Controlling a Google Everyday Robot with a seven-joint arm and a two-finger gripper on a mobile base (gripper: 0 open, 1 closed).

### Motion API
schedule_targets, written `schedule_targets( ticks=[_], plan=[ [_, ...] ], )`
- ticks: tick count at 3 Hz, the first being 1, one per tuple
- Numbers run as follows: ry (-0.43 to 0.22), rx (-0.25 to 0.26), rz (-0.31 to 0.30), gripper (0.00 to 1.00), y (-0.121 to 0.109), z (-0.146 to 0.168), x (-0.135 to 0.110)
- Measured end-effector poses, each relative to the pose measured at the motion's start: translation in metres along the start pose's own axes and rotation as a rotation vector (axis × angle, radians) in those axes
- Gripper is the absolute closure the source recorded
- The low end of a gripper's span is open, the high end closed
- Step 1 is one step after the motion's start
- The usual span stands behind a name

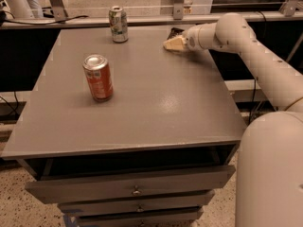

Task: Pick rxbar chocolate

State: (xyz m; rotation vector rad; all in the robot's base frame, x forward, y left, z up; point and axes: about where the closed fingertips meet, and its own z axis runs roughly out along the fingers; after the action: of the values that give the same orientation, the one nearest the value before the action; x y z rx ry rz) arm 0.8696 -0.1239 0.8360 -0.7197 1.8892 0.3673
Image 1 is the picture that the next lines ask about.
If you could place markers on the bottom grey drawer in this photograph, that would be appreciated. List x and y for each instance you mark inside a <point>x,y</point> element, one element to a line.
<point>141,219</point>

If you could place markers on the white pipe top left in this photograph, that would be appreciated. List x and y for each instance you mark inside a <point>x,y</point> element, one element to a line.
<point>26,8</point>

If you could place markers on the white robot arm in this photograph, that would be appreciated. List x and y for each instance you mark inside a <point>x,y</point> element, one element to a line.
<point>269,178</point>

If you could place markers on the top grey drawer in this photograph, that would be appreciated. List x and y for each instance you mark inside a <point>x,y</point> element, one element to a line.
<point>130,185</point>

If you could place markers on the middle grey drawer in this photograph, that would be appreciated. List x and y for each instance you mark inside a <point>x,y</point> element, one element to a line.
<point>137,205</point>

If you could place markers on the green white soda can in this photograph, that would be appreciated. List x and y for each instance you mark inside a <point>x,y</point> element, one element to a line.
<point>118,24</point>

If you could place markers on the metal bracket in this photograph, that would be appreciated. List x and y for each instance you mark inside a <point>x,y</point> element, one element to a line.
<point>178,9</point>
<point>288,8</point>
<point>58,10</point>

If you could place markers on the left metal bracket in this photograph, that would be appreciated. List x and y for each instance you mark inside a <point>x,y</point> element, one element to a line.
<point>58,10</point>

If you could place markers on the black rxbar chocolate bar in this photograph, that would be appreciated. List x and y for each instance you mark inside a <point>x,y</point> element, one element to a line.
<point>175,32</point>

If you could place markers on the grey metal rail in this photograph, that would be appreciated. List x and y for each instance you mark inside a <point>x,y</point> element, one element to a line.
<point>162,20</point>

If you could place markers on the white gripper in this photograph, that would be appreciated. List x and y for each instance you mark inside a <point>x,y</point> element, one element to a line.
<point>191,40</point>

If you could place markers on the right metal bracket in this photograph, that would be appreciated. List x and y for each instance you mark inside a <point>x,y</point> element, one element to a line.
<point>288,8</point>

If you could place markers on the grey drawer cabinet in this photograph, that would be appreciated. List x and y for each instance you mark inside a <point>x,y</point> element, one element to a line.
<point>167,111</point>

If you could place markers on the centre metal bracket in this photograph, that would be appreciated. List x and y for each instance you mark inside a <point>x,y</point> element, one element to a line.
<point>178,9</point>

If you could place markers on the orange soda can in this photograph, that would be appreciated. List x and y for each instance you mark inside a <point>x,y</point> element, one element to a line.
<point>98,75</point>

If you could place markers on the grey drawer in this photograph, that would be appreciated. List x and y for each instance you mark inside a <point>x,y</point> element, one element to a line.
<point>141,219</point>
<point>137,205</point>
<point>130,185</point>

